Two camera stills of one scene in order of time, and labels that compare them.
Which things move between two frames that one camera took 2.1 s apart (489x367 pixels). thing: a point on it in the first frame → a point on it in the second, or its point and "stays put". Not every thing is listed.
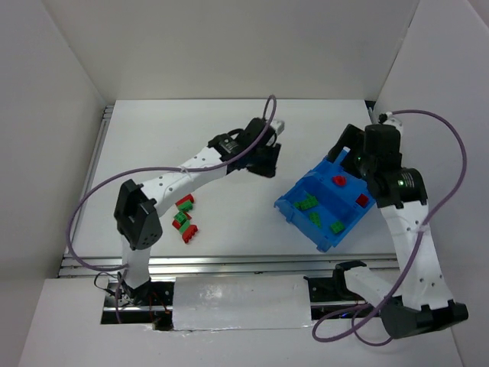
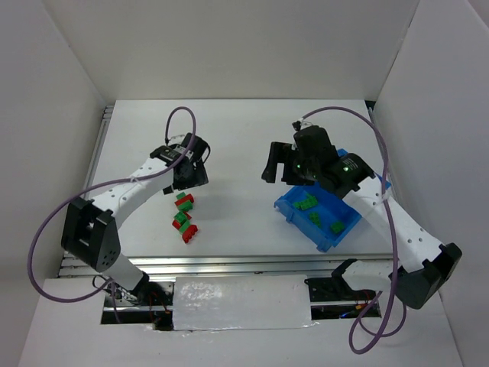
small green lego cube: [315, 218] stays put
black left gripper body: [263, 160] → [192, 177]
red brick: [188, 197] stays put
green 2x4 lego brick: [338, 226] stays put
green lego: [186, 206] stays put
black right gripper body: [347, 141] → [289, 162]
